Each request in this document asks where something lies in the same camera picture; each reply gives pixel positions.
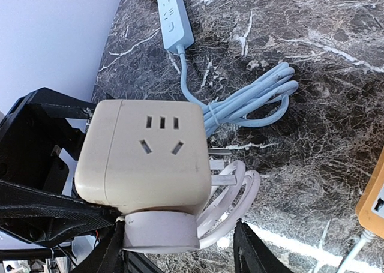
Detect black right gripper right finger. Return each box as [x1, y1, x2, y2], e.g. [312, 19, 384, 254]
[233, 220, 291, 273]

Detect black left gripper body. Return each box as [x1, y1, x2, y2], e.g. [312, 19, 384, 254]
[1, 88, 87, 192]

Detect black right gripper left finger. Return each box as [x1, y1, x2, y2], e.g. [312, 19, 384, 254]
[80, 221, 124, 273]

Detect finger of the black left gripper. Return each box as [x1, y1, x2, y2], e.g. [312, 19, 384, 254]
[41, 102, 97, 119]
[1, 180, 120, 248]

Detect pink-white cable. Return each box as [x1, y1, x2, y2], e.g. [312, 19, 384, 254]
[121, 160, 261, 253]

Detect beige cube socket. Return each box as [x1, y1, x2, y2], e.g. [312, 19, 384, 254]
[74, 100, 211, 215]

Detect white cable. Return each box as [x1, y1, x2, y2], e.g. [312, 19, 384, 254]
[332, 230, 376, 273]

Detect grey-blue cable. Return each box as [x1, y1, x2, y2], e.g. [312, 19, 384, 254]
[176, 44, 299, 136]

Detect orange plug adapter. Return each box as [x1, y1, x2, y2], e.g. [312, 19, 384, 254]
[356, 150, 383, 239]

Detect small blue-white power strip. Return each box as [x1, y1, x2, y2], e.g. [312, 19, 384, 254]
[157, 0, 194, 54]

